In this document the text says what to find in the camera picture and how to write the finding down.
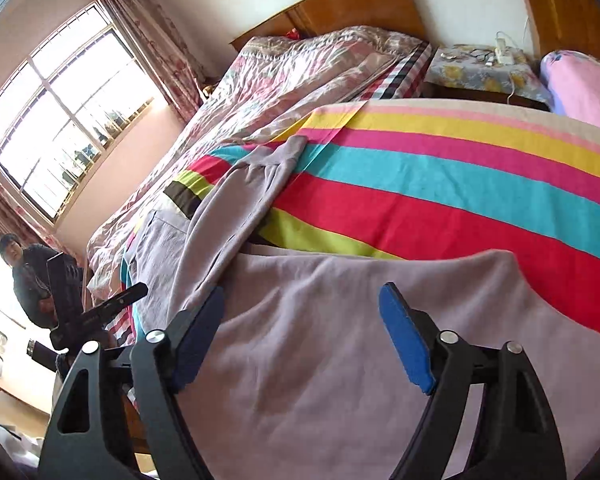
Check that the checked bed sheet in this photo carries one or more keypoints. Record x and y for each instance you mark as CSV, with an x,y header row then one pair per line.
x,y
405,77

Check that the black glasses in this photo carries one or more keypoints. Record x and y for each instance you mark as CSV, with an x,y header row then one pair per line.
x,y
476,52

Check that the nightstand with floral cloth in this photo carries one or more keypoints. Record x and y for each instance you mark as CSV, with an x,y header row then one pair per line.
x,y
470,79

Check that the barred window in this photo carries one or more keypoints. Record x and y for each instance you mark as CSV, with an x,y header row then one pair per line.
x,y
70,110

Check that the small red object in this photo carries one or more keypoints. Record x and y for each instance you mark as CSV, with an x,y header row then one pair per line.
x,y
292,33

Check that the plain wooden headboard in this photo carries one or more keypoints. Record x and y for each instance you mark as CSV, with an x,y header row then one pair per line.
x,y
355,5

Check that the white power strip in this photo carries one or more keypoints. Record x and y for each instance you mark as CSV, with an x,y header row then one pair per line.
x,y
505,55

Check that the lilac pants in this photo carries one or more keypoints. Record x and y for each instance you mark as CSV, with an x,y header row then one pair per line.
x,y
305,360

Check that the striped colourful blanket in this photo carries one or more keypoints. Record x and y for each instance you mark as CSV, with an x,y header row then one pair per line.
x,y
430,200

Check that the pink floral quilt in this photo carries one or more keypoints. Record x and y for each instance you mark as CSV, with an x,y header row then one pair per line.
x,y
260,90

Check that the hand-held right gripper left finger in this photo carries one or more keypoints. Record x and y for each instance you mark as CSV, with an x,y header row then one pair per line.
x,y
200,336

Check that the carved wooden headboard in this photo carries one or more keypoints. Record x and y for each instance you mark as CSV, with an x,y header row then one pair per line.
x,y
570,10

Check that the person's upper body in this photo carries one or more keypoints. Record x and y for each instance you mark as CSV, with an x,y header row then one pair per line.
x,y
25,280

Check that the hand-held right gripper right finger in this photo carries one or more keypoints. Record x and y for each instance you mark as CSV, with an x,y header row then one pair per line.
x,y
410,340

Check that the pink floral bed sheet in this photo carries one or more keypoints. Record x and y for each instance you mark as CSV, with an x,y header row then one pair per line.
x,y
585,90

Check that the wooden bed frame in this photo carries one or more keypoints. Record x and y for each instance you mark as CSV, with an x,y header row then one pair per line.
x,y
139,425

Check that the pink floral curtain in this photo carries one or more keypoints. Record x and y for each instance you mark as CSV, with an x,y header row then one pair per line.
x,y
150,35
5,205

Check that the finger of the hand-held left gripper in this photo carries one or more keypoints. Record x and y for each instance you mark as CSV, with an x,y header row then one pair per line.
x,y
117,301

